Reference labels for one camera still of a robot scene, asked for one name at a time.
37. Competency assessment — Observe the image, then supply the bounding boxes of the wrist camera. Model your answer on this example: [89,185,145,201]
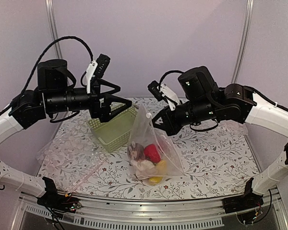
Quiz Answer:
[81,54,110,94]
[147,80,182,111]

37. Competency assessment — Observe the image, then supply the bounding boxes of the left clear dotted bag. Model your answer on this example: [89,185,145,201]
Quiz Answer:
[36,131,106,193]

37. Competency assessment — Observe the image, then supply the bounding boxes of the right aluminium frame post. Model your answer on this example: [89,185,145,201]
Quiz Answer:
[231,0,254,83]

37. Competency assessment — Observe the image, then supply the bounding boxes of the right rear clear bag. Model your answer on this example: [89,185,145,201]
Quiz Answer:
[196,120,248,135]

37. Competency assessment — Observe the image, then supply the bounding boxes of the front aluminium rail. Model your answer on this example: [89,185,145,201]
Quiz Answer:
[11,189,288,230]

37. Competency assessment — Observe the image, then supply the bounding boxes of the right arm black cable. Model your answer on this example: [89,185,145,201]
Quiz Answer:
[158,70,185,87]

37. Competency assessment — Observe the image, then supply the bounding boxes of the red toy apple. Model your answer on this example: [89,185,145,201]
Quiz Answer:
[144,144,161,163]

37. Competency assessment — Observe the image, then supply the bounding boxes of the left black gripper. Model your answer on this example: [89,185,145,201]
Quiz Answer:
[46,79,132,121]

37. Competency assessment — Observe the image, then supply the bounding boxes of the white toy garlic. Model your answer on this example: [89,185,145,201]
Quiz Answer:
[131,160,158,180]

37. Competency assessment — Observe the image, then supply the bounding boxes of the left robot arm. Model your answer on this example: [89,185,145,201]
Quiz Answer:
[0,55,132,144]

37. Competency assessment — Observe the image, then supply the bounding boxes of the dark red toy fruit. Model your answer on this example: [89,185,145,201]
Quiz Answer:
[127,141,145,161]

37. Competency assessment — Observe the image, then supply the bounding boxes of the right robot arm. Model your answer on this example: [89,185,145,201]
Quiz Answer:
[148,66,288,209]

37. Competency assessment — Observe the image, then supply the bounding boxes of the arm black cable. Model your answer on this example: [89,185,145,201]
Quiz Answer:
[21,35,94,96]
[158,70,185,87]

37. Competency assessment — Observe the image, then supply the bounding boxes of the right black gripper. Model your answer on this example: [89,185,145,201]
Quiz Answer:
[149,98,217,136]

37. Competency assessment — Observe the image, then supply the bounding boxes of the clear zip top bag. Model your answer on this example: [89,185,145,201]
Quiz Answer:
[127,105,184,186]

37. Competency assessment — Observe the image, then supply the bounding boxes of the yellow toy mango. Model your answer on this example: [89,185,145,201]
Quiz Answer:
[148,160,168,185]

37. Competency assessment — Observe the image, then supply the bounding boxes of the floral table mat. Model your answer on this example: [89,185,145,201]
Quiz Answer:
[37,97,264,201]

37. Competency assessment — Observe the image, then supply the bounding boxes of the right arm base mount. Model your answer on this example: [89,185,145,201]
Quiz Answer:
[222,178,264,225]

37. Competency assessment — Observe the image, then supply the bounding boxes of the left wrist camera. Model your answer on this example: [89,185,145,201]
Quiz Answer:
[81,54,110,94]

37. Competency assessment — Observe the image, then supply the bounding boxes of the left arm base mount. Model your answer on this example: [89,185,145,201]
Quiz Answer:
[37,177,82,213]

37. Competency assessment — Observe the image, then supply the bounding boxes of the green perforated plastic basket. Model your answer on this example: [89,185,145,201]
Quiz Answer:
[87,104,139,153]

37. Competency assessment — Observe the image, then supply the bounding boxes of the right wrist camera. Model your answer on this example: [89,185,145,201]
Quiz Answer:
[147,80,182,111]

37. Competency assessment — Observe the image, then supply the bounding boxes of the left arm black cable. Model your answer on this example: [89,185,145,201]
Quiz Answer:
[21,35,94,96]

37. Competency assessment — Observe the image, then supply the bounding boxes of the left aluminium frame post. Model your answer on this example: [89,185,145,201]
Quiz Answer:
[45,0,62,58]

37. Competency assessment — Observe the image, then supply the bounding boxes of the aluminium frame post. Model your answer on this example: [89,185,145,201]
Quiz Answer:
[231,0,254,83]
[45,0,62,58]

